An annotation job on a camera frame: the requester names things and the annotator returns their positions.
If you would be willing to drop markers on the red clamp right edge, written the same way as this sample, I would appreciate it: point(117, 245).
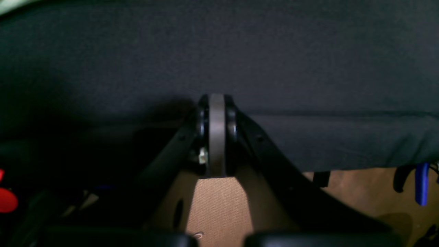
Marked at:
point(9, 202)

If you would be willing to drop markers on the pale green T-shirt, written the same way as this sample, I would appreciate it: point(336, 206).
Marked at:
point(7, 6)

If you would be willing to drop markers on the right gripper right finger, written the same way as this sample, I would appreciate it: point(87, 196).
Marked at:
point(287, 209)

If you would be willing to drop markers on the blue handle tool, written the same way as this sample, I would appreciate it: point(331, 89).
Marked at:
point(422, 183)

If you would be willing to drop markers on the black table cloth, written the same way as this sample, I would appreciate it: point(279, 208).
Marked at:
point(337, 84)

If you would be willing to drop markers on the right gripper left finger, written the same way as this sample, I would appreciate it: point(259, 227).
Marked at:
point(143, 215)

